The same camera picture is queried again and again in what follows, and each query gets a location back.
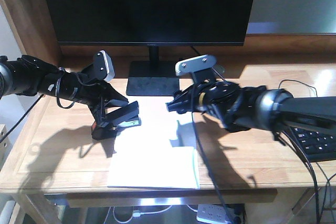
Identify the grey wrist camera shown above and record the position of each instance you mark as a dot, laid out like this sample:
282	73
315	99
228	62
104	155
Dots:
194	64
103	66

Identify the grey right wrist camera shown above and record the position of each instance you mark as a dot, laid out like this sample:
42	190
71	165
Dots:
194	64

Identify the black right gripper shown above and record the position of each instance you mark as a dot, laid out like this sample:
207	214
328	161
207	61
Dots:
228	102

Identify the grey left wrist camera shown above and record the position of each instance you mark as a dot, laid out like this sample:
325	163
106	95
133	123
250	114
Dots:
103	66

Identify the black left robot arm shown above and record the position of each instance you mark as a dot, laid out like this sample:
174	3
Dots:
29	76

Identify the white power strip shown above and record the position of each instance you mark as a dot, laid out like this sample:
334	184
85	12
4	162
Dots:
209	213

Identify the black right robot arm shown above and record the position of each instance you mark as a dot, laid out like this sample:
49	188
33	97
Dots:
277	109

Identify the black keyboard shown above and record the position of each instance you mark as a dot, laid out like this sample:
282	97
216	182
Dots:
316	146

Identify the black monitor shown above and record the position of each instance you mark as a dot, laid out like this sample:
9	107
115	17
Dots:
151	23

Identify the white paper stack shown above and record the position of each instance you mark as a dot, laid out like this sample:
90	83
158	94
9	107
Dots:
159	153

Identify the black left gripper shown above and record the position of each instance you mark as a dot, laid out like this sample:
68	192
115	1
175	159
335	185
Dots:
69	88

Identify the black stapler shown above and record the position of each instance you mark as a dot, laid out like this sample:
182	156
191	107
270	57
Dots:
123	117

